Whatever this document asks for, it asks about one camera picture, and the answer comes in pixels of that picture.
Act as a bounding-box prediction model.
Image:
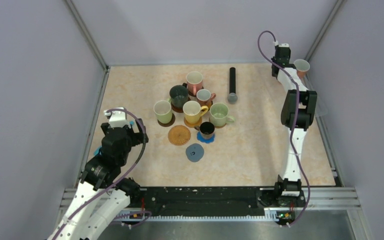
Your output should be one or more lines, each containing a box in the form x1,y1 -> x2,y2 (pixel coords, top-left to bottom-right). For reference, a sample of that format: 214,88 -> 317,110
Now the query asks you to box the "grey blue coaster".
185,143 -> 205,163

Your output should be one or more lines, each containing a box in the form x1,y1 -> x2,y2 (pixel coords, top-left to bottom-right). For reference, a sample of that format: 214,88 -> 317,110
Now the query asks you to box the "brown ringed wooden coaster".
170,103 -> 184,113

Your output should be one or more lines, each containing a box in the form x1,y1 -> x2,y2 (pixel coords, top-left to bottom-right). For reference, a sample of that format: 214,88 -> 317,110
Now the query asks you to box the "woven rattan coaster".
167,125 -> 191,146

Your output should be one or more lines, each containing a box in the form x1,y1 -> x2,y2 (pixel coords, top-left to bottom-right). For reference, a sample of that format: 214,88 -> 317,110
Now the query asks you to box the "black cup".
194,121 -> 215,138

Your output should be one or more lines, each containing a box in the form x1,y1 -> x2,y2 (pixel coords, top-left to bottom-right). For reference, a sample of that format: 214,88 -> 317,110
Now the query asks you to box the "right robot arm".
271,42 -> 318,206

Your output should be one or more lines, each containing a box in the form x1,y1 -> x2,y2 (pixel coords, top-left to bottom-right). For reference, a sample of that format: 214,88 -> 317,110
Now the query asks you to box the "black microphone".
227,67 -> 238,104

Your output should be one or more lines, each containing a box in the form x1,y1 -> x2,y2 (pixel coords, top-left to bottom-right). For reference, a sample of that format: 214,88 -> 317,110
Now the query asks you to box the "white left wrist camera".
103,109 -> 130,128

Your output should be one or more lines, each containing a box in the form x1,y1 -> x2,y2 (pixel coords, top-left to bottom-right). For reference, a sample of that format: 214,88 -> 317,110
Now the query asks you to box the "light green mug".
209,102 -> 236,125

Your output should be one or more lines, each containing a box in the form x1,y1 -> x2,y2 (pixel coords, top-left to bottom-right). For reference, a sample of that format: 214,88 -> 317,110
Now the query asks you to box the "blue flower coaster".
196,132 -> 216,144

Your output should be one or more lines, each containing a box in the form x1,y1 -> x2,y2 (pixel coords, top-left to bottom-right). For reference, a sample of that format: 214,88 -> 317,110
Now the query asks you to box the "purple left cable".
51,108 -> 147,240

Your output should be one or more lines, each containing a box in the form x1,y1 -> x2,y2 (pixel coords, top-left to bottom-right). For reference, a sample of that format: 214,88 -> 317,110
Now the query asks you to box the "yellow mug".
182,100 -> 209,124

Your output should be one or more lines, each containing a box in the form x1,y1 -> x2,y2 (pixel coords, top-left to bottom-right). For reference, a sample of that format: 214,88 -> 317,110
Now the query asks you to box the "orange face coaster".
205,101 -> 213,112

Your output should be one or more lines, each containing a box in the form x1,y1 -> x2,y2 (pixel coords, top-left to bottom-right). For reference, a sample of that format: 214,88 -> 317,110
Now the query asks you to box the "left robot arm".
49,118 -> 149,240

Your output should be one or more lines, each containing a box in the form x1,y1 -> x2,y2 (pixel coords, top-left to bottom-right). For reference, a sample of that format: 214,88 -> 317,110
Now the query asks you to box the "small pink cup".
196,89 -> 217,106

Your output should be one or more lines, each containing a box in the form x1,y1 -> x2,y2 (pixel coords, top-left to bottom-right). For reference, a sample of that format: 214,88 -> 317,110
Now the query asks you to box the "pale green cup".
153,100 -> 173,124

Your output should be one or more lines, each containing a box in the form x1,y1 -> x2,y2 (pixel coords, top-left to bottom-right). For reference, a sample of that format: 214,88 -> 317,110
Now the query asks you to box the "dark brown wooden coaster bottom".
157,115 -> 176,127

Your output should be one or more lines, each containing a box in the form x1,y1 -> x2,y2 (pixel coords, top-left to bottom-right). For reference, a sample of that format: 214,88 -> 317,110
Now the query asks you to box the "dark green mug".
169,85 -> 189,109

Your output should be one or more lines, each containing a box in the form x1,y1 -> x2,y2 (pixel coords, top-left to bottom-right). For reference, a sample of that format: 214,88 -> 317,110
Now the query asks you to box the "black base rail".
129,186 -> 306,217

